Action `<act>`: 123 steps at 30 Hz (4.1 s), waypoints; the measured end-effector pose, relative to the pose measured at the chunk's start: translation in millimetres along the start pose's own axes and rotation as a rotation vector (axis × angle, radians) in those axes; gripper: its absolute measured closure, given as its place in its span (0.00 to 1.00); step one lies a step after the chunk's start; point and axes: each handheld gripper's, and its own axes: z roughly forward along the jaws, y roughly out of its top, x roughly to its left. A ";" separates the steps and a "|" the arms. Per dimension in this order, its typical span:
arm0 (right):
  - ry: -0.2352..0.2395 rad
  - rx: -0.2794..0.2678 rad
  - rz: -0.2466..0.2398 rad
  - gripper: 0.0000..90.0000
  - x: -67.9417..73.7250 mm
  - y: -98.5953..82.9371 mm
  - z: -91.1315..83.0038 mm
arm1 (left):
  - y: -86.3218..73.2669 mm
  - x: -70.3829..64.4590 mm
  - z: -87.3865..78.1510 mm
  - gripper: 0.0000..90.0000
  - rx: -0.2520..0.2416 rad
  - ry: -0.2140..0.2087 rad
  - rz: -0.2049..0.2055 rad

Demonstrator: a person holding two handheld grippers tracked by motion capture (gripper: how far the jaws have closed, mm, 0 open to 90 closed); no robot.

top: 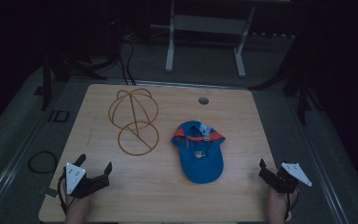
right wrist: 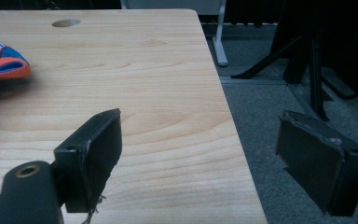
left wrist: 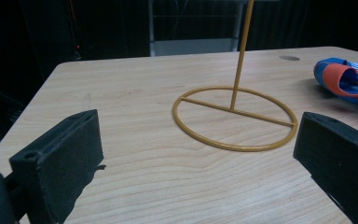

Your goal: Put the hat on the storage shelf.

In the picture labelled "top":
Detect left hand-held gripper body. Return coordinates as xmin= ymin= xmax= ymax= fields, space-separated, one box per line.
xmin=62 ymin=161 xmax=111 ymax=200

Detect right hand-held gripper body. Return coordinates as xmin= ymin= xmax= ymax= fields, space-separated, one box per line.
xmin=258 ymin=161 xmax=313 ymax=194

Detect blue cap with orange trim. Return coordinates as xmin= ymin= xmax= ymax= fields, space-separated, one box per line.
xmin=171 ymin=119 xmax=227 ymax=185

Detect gold wire hat stand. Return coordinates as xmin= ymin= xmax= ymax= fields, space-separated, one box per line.
xmin=107 ymin=88 xmax=160 ymax=157

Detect person's right hand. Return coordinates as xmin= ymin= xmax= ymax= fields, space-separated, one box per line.
xmin=267 ymin=184 xmax=295 ymax=224

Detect person's left hand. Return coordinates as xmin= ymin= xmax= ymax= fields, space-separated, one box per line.
xmin=62 ymin=181 xmax=91 ymax=224

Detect grey tape piece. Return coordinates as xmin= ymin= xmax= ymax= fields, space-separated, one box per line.
xmin=38 ymin=186 xmax=59 ymax=199

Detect black tripod stand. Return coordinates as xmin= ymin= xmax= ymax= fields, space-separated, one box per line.
xmin=250 ymin=29 xmax=324 ymax=126

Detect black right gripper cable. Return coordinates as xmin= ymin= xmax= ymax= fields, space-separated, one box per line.
xmin=284 ymin=186 xmax=300 ymax=222

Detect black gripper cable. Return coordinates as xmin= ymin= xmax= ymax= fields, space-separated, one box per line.
xmin=284 ymin=186 xmax=300 ymax=222
xmin=56 ymin=172 xmax=76 ymax=217

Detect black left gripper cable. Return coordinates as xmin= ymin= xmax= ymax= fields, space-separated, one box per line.
xmin=56 ymin=172 xmax=76 ymax=217

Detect black cable loop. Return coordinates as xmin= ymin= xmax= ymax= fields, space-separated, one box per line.
xmin=27 ymin=150 xmax=59 ymax=175

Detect black rectangular floor bracket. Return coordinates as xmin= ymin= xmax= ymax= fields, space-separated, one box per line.
xmin=47 ymin=109 xmax=71 ymax=124

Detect black hanging cables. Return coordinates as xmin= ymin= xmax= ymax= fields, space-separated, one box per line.
xmin=117 ymin=38 xmax=137 ymax=86

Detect white metal desk frame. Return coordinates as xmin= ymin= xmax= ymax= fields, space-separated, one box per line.
xmin=149 ymin=0 xmax=258 ymax=79

